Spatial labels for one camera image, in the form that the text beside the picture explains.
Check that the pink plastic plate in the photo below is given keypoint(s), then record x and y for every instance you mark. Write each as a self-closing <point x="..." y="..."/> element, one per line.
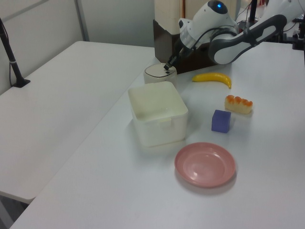
<point x="205" y="164"/>

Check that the black background stand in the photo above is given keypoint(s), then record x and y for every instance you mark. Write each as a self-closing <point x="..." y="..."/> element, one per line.
<point x="299" y="35"/>

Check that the beige trash can lid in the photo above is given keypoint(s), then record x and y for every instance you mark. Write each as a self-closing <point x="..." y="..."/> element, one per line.
<point x="156" y="71"/>

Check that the toy bread loaf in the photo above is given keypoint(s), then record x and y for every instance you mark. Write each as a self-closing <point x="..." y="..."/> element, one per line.
<point x="238" y="106"/>

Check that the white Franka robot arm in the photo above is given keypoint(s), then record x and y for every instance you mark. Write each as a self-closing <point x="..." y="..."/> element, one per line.
<point x="228" y="47"/>

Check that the black camera stand pole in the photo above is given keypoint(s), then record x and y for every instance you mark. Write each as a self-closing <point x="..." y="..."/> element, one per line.
<point x="9" y="55"/>

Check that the yellow toy banana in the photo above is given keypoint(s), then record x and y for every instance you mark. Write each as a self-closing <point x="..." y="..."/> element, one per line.
<point x="212" y="77"/>

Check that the cream open plastic box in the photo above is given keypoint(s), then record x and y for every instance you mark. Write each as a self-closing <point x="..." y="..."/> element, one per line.
<point x="157" y="112"/>

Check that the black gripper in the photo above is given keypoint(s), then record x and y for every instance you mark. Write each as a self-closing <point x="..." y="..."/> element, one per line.
<point x="180" y="48"/>

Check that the purple cube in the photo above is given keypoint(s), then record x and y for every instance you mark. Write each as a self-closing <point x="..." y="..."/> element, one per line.
<point x="220" y="121"/>

